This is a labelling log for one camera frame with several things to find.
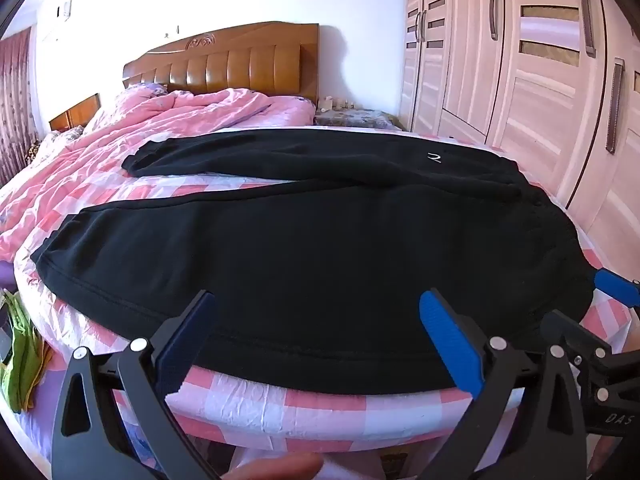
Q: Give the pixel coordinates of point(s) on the floral covered nightstand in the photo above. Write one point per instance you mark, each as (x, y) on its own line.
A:
(360, 119)

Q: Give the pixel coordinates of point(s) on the pink quilt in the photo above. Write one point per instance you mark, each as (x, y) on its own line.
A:
(165, 120)

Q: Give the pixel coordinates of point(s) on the dark red patterned curtain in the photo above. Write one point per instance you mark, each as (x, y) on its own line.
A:
(15, 100)

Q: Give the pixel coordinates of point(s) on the person's left hand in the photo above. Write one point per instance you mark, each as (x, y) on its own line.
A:
(275, 467)

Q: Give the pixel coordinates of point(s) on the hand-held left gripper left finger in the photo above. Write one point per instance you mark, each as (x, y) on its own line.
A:
(187, 340)

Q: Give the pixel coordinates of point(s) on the pink checked bed sheet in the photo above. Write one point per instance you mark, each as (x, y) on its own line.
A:
(310, 415)

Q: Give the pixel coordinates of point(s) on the wooden headboard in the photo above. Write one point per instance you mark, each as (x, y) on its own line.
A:
(240, 65)

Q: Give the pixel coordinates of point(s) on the wooden nightstand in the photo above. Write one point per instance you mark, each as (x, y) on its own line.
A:
(75, 115)

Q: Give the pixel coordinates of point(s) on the black pants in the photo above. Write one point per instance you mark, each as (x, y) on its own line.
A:
(325, 240)

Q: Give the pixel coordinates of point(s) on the purple cloth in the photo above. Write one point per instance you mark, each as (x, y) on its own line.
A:
(15, 272)

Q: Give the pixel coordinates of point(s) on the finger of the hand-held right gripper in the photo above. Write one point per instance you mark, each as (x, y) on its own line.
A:
(575, 335)
(617, 286)

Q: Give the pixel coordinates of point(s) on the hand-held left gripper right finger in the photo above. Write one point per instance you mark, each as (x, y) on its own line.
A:
(450, 340)

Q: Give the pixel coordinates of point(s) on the pale wooden wardrobe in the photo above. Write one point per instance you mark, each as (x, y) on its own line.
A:
(525, 85)

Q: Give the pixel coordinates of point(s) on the green cloth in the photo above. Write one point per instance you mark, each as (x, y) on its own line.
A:
(25, 355)

